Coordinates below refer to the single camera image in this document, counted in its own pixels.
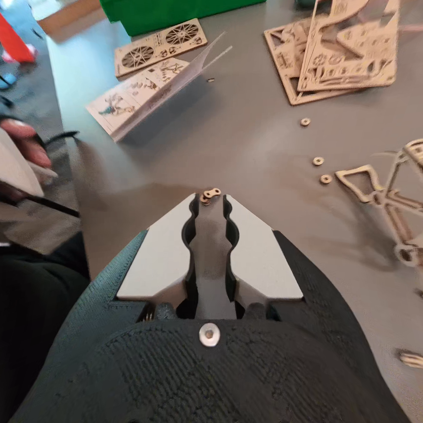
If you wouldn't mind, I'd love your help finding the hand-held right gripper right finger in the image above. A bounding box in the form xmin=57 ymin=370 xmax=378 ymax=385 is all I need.
xmin=222 ymin=194 xmax=304 ymax=303

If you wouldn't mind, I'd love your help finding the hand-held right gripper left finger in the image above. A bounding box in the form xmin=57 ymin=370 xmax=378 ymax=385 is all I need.
xmin=116 ymin=193 xmax=201 ymax=303

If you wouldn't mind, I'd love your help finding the wooden wheel parts sheet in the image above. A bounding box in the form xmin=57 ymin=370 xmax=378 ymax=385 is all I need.
xmin=114 ymin=18 xmax=209 ymax=78

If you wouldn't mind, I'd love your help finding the person's left hand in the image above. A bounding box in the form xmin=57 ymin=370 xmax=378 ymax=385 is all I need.
xmin=0 ymin=119 xmax=53 ymax=169

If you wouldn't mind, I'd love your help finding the person's dark clothed body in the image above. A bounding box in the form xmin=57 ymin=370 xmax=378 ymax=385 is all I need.
xmin=0 ymin=231 xmax=90 ymax=423

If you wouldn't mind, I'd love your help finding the red object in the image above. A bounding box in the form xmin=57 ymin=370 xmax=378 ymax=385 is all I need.
xmin=0 ymin=13 xmax=36 ymax=64

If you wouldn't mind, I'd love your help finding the illustrated instruction booklet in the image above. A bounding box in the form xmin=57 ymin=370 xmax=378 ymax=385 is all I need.
xmin=85 ymin=31 xmax=233 ymax=143

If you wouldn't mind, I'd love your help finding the stack of wooden part sheets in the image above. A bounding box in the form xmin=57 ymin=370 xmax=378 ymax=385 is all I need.
xmin=296 ymin=0 xmax=401 ymax=93

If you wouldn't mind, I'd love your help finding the green plastic bin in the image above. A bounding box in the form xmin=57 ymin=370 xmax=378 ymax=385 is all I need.
xmin=99 ymin=0 xmax=267 ymax=37

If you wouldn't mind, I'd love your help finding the wooden bicycle frame model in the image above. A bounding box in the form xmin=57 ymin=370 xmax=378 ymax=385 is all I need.
xmin=334 ymin=139 xmax=423 ymax=296

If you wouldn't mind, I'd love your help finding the wooden frame parts sheet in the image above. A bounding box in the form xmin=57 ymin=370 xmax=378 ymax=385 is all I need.
xmin=263 ymin=18 xmax=364 ymax=106

